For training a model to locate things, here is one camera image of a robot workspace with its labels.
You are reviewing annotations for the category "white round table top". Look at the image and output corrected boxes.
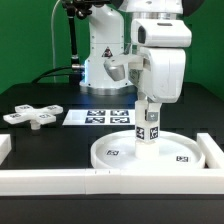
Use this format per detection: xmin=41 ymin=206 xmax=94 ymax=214
xmin=91 ymin=130 xmax=205 ymax=170

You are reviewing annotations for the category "white front fence bar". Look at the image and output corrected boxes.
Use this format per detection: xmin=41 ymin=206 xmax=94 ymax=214
xmin=0 ymin=169 xmax=224 ymax=196

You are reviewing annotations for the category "white thin cable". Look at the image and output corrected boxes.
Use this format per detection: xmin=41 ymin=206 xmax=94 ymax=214
xmin=50 ymin=0 xmax=63 ymax=84

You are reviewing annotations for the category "white left fence block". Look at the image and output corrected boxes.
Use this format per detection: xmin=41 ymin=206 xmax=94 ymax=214
xmin=0 ymin=134 xmax=12 ymax=165

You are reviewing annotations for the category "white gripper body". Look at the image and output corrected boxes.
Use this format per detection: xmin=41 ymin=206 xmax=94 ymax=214
xmin=128 ymin=47 xmax=186 ymax=103

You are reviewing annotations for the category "white fence bar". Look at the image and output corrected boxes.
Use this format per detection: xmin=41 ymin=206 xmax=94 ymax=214
xmin=197 ymin=133 xmax=224 ymax=169
xmin=0 ymin=169 xmax=224 ymax=196

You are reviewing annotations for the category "white right fence bar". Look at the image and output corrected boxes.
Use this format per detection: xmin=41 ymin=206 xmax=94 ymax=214
xmin=197 ymin=133 xmax=224 ymax=169

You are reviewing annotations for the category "white marker sheet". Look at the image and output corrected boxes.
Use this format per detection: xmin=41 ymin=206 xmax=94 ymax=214
xmin=63 ymin=109 xmax=135 ymax=126

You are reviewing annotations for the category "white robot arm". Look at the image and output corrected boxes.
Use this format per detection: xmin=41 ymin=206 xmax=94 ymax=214
xmin=85 ymin=0 xmax=205 ymax=122

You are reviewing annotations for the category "black cable bundle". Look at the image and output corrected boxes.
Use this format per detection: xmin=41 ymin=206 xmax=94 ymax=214
xmin=31 ymin=64 xmax=86 ymax=84

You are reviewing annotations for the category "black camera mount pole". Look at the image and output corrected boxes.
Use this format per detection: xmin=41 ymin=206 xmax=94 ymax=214
xmin=61 ymin=0 xmax=111 ymax=71

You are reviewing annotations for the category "white cross-shaped table base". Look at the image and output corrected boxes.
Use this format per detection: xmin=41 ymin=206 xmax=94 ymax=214
xmin=3 ymin=104 xmax=63 ymax=130

